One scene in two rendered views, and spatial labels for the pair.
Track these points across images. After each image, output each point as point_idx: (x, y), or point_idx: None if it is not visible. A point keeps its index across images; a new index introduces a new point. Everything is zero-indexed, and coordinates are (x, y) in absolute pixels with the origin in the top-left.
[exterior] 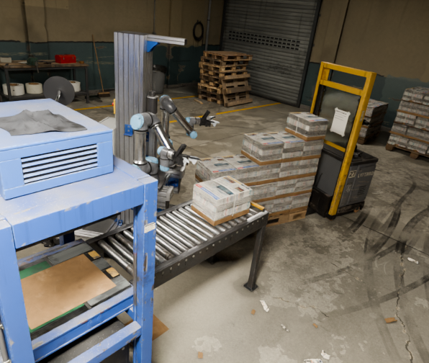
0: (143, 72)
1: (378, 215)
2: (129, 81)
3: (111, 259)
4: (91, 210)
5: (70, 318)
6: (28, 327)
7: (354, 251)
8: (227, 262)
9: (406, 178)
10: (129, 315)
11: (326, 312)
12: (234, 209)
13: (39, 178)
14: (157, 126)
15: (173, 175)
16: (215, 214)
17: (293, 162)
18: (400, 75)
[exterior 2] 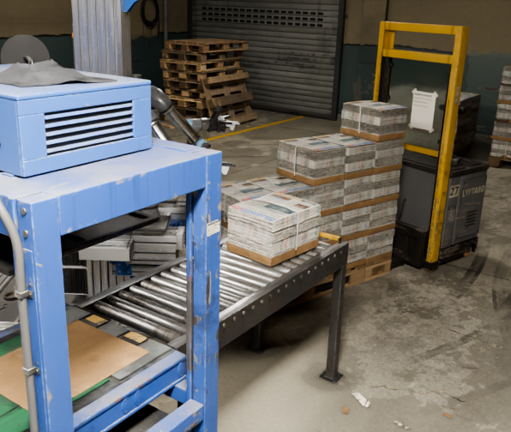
0: (122, 43)
1: (501, 257)
2: (99, 59)
3: None
4: (146, 188)
5: (94, 398)
6: (69, 373)
7: (479, 309)
8: (284, 348)
9: None
10: (176, 399)
11: (459, 396)
12: (297, 239)
13: (64, 148)
14: (155, 124)
15: (175, 215)
16: (272, 247)
17: (362, 178)
18: (490, 50)
